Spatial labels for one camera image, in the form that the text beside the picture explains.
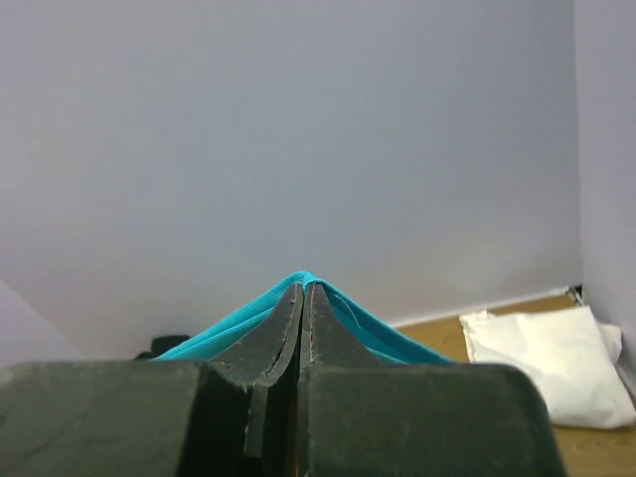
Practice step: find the black t-shirt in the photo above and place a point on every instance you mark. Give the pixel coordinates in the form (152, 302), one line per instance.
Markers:
(160, 345)

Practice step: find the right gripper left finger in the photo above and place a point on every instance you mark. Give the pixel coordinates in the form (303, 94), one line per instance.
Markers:
(227, 416)

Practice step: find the folded white t-shirt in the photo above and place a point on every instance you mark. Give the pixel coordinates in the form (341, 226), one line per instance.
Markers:
(569, 355)

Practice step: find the teal t-shirt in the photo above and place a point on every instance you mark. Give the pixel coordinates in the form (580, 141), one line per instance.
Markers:
(383, 341)

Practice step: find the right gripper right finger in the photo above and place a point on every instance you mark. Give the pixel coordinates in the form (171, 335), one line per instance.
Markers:
(360, 417)

